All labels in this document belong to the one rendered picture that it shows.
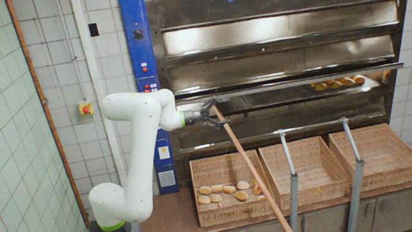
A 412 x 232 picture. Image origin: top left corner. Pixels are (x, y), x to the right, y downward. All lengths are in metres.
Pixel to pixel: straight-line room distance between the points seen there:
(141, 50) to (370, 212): 2.11
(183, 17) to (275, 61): 0.76
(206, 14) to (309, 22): 0.77
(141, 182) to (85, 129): 1.23
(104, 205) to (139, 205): 0.16
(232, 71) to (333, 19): 0.85
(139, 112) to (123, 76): 1.02
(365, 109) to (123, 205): 2.25
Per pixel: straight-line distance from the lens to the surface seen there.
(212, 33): 2.28
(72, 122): 2.48
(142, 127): 1.30
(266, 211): 2.43
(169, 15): 2.23
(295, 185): 2.24
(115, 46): 2.25
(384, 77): 3.07
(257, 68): 2.42
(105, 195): 1.42
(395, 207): 2.97
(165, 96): 1.73
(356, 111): 2.97
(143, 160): 1.32
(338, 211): 2.66
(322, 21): 2.55
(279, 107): 2.60
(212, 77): 2.34
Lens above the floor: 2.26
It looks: 25 degrees down
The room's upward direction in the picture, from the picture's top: 7 degrees counter-clockwise
